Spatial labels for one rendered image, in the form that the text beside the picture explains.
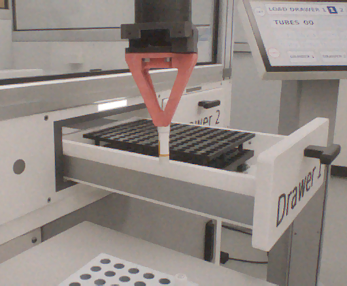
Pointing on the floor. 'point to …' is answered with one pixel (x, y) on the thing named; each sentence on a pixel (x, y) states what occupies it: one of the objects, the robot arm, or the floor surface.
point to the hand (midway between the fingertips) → (162, 118)
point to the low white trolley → (162, 263)
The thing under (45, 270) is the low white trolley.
